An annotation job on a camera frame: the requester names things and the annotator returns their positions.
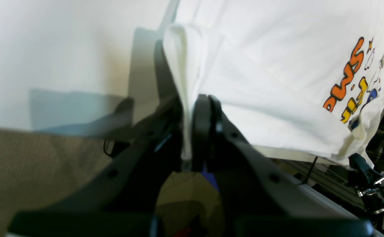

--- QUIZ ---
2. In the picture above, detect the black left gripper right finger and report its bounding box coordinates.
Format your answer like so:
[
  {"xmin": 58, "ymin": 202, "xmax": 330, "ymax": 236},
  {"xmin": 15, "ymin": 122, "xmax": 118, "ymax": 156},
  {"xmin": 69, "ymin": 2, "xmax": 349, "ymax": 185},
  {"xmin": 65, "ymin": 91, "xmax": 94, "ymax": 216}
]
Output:
[{"xmin": 191, "ymin": 95, "xmax": 374, "ymax": 237}]

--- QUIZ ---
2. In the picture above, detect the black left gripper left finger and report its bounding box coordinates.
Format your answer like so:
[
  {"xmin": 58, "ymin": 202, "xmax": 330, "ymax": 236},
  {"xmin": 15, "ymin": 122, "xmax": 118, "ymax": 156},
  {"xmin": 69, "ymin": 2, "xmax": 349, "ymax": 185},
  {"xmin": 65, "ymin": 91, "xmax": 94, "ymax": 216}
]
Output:
[{"xmin": 8, "ymin": 98, "xmax": 182, "ymax": 237}]

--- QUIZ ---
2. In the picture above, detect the white printed t-shirt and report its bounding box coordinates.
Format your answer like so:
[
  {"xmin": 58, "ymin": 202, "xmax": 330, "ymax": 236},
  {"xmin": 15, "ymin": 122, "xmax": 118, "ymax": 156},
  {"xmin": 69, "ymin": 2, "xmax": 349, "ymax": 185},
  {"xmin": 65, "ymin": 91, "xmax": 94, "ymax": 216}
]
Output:
[{"xmin": 162, "ymin": 0, "xmax": 384, "ymax": 168}]

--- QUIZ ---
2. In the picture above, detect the grey table frame rail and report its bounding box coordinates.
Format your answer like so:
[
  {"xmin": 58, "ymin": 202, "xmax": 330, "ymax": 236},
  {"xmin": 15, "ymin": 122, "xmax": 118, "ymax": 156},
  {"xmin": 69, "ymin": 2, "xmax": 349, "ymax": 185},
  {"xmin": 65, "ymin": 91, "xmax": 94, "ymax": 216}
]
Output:
[{"xmin": 274, "ymin": 154, "xmax": 384, "ymax": 235}]

